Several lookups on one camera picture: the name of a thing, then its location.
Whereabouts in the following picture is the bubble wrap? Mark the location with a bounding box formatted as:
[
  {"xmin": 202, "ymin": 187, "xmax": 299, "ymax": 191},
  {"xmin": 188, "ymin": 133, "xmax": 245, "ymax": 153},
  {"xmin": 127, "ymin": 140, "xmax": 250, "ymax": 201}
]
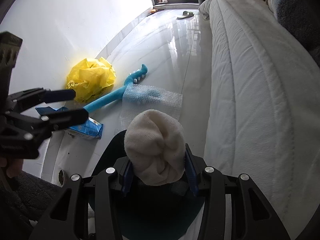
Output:
[{"xmin": 119, "ymin": 84, "xmax": 183, "ymax": 129}]

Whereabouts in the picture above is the white sock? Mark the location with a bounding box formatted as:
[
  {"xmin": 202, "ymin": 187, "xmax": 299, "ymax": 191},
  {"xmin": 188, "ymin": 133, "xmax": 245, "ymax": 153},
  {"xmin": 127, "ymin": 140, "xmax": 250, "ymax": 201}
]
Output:
[{"xmin": 124, "ymin": 109, "xmax": 186, "ymax": 186}]

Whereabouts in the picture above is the black trash bin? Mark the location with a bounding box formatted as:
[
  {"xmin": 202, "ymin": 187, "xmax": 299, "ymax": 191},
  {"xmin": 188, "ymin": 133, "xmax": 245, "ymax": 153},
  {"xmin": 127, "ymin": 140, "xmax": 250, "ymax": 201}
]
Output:
[{"xmin": 88, "ymin": 129, "xmax": 207, "ymax": 240}]

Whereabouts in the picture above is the person's left hand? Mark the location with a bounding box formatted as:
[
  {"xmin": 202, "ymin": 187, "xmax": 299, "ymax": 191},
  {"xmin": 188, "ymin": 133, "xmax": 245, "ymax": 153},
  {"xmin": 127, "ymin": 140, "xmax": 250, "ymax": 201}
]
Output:
[{"xmin": 0, "ymin": 158, "xmax": 23, "ymax": 178}]

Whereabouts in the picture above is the blue snack bag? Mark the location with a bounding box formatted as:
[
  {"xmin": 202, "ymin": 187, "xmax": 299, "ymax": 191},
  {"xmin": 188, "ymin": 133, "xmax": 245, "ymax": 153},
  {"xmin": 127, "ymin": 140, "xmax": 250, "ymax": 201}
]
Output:
[{"xmin": 35, "ymin": 106, "xmax": 104, "ymax": 140}]

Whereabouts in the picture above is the crumpled yellow plastic bag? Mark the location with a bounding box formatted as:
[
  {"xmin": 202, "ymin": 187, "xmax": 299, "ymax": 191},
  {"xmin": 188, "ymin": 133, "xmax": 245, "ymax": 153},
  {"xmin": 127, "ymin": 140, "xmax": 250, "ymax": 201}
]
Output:
[{"xmin": 66, "ymin": 57, "xmax": 116, "ymax": 103}]

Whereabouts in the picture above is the blue toy guitar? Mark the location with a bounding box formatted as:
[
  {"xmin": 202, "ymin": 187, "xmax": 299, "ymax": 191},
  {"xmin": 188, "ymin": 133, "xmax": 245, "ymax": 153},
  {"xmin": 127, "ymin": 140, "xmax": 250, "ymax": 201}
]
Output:
[{"xmin": 84, "ymin": 64, "xmax": 148, "ymax": 113}]

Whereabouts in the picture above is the grey bed mattress sheet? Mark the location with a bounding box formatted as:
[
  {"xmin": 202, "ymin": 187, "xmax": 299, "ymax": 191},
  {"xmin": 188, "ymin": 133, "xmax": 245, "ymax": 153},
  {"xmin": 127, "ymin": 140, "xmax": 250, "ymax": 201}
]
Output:
[{"xmin": 200, "ymin": 0, "xmax": 319, "ymax": 239}]

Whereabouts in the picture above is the green slipper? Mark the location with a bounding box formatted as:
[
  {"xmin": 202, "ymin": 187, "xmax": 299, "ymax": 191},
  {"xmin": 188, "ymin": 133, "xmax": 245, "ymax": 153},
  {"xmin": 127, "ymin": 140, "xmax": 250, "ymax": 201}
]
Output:
[{"xmin": 177, "ymin": 11, "xmax": 194, "ymax": 20}]

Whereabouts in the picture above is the dark grey fleece blanket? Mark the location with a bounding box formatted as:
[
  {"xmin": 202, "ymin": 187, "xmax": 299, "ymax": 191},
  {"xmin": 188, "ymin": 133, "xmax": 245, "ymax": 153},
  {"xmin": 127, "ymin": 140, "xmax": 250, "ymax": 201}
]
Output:
[{"xmin": 276, "ymin": 0, "xmax": 319, "ymax": 64}]

